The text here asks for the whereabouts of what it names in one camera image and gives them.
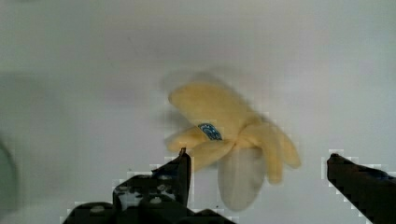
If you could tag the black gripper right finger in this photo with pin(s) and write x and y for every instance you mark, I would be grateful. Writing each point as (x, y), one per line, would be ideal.
(371, 191)

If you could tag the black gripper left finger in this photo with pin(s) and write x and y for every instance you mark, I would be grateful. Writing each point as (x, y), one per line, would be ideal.
(158, 198)

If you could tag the yellow plush peeled banana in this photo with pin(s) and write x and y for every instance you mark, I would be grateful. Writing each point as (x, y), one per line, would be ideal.
(226, 131)

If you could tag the green plastic colander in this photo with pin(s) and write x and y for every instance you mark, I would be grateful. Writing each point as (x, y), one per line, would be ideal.
(9, 186)

